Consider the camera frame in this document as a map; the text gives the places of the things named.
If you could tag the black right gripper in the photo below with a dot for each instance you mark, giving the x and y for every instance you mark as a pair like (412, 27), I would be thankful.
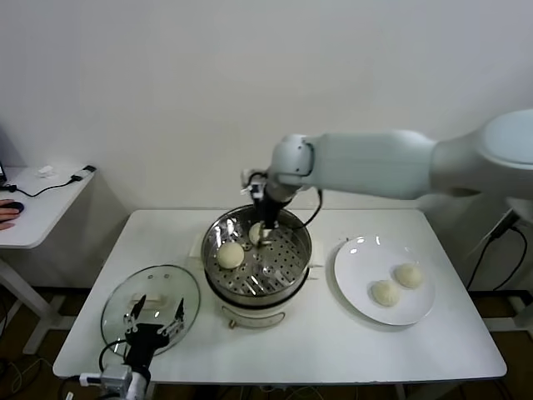
(272, 210)

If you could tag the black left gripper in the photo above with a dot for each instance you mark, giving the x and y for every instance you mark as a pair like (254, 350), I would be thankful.
(145, 339)

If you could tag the white steamed baozi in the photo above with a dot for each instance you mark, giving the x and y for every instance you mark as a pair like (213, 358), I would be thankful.
(385, 293)
(409, 275)
(230, 255)
(254, 233)

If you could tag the round glass pot lid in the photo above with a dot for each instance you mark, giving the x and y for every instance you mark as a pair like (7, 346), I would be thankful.
(183, 283)

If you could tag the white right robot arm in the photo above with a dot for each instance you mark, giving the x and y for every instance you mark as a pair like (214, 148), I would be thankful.
(375, 162)

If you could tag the stainless steel steamer basket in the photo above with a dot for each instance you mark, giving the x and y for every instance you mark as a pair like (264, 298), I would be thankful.
(283, 258)

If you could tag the person's hand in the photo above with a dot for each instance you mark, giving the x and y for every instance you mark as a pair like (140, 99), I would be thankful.
(6, 214)

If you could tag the white electric cooking pot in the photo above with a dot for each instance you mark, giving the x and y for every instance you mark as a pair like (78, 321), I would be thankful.
(254, 312)

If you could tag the white round plate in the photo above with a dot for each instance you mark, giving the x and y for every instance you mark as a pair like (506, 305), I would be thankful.
(358, 271)

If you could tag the white side desk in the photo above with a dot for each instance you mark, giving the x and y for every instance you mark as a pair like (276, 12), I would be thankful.
(41, 216)

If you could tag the black and white adapter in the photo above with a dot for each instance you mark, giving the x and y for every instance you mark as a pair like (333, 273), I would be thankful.
(83, 173)

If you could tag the dark blue computer mouse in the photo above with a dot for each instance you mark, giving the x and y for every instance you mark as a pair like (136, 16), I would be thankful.
(16, 207)

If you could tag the small white desk object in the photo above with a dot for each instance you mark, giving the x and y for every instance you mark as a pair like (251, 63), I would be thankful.
(46, 171)

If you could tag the dark monitor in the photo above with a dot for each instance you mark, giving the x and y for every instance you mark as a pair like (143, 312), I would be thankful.
(2, 175)

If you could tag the white side table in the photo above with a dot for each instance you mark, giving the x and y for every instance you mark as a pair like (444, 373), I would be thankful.
(526, 314)

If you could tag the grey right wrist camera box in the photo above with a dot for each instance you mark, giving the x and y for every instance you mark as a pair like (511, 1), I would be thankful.
(255, 183)

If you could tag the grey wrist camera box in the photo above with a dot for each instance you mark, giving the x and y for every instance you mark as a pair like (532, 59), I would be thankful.
(112, 377)
(255, 183)

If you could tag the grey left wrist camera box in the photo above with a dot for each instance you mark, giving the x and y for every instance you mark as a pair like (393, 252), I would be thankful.
(112, 377)

